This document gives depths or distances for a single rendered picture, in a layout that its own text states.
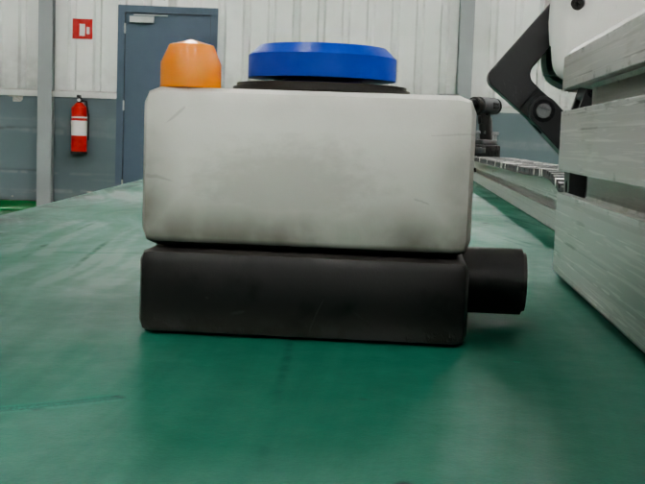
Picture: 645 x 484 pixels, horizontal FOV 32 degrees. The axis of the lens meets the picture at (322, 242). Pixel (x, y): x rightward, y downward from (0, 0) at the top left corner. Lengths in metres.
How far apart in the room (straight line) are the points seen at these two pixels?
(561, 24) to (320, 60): 0.19
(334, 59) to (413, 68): 11.24
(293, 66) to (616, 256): 0.10
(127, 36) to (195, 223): 11.33
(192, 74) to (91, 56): 11.40
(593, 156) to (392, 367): 0.13
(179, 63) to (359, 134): 0.05
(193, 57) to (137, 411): 0.10
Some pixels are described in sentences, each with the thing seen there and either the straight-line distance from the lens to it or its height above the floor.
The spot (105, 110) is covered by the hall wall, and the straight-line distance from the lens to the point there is 11.62.
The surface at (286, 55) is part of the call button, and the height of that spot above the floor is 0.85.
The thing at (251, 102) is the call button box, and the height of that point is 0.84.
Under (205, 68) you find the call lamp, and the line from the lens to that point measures 0.27.
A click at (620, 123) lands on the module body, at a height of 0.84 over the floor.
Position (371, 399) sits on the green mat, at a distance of 0.21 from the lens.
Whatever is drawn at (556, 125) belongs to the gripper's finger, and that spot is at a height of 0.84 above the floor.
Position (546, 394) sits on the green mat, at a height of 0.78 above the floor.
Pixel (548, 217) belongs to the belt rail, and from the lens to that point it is 0.70.
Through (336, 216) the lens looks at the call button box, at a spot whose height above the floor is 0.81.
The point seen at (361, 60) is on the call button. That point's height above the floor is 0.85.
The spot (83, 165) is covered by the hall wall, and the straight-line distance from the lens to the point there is 11.66.
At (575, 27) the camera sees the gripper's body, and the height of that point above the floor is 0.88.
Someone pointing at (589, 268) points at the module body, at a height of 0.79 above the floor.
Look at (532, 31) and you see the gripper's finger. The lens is 0.47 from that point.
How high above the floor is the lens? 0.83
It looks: 5 degrees down
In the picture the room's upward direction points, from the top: 2 degrees clockwise
